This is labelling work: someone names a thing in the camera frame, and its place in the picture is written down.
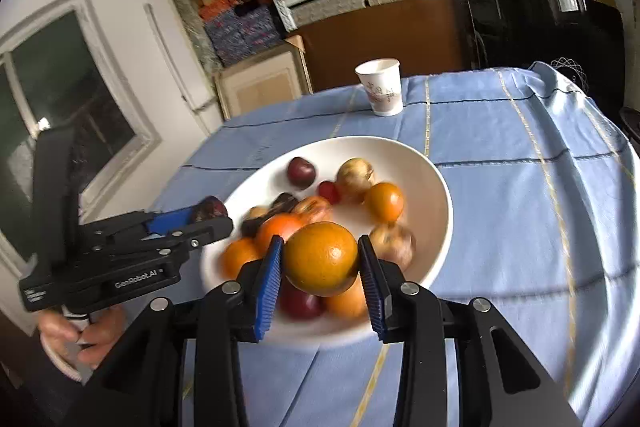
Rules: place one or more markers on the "blue checked tablecloth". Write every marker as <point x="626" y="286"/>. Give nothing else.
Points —
<point x="500" y="207"/>

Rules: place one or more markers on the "white leaning slat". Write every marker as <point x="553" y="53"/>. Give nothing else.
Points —
<point x="170" y="62"/>

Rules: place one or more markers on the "small apple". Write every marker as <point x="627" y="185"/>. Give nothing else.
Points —
<point x="395" y="244"/>

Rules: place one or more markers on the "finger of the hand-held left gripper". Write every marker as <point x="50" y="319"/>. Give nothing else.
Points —
<point x="200" y="236"/>
<point x="167" y="222"/>

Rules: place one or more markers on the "smooth round orange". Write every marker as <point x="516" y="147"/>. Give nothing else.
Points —
<point x="347" y="304"/>
<point x="384" y="202"/>
<point x="320" y="259"/>

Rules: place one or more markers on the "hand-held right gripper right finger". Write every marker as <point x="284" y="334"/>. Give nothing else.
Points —
<point x="375" y="287"/>

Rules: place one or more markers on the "small red plum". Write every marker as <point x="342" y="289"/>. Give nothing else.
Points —
<point x="300" y="304"/>

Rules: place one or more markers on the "white paper cup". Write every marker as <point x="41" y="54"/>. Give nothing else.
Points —
<point x="380" y="87"/>

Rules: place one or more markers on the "light wooden picture frame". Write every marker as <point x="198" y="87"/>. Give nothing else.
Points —
<point x="260" y="87"/>

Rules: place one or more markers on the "red cherry tomato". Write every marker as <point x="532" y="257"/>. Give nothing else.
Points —
<point x="329" y="192"/>

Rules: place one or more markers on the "dark window with white frame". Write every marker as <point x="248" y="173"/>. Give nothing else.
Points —
<point x="60" y="72"/>

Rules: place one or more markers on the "white round plate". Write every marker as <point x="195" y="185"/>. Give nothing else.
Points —
<point x="425" y="207"/>

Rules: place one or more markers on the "small golden round fruit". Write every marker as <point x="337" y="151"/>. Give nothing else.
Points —
<point x="257" y="213"/>

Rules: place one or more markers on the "dark red plum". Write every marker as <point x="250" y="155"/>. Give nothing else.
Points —
<point x="301" y="170"/>

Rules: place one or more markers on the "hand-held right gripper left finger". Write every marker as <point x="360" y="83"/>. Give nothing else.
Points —
<point x="267" y="287"/>

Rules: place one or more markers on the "black glossy panel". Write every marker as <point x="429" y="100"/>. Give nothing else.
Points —
<point x="525" y="27"/>

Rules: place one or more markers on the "person's left hand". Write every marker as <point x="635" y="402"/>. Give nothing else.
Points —
<point x="107" y="332"/>

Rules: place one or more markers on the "brown wooden board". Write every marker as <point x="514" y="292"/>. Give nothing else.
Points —
<point x="400" y="32"/>

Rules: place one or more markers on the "grey stone slab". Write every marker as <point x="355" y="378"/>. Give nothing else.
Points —
<point x="195" y="32"/>

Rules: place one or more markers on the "stack of blue patterned boxes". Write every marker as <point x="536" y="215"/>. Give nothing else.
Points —
<point x="240" y="32"/>

